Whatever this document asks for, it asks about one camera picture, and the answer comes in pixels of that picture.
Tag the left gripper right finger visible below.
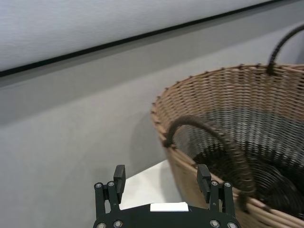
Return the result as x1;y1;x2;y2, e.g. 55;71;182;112
196;164;236;219

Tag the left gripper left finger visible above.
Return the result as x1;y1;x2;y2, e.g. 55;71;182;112
93;164;127;222

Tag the tan wicker clothes basket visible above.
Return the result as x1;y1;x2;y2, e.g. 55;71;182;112
151;22;304;228

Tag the white board black edge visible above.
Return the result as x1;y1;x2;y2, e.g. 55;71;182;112
0;0;283;78

